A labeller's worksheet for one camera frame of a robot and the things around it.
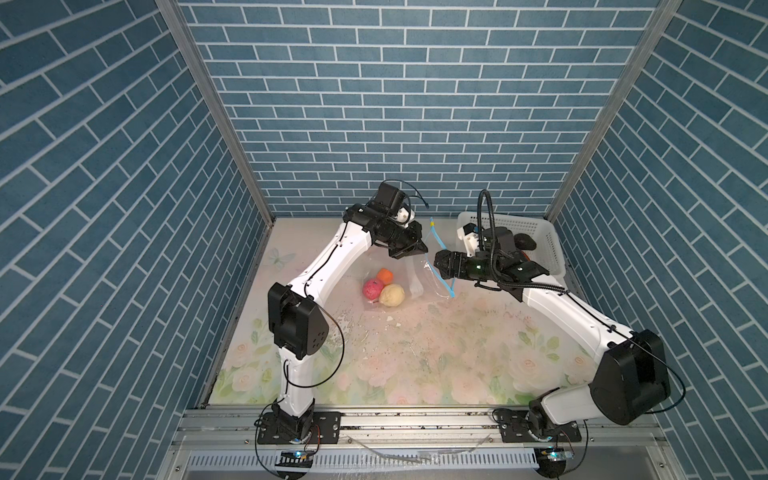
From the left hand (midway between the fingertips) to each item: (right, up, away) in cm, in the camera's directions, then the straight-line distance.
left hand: (430, 248), depth 79 cm
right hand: (+2, -4, +2) cm, 5 cm away
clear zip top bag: (-10, -12, +17) cm, 23 cm away
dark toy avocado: (+38, +2, +29) cm, 47 cm away
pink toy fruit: (-17, -13, +14) cm, 26 cm away
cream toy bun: (-11, -15, +14) cm, 23 cm away
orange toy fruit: (-13, -9, +18) cm, 24 cm away
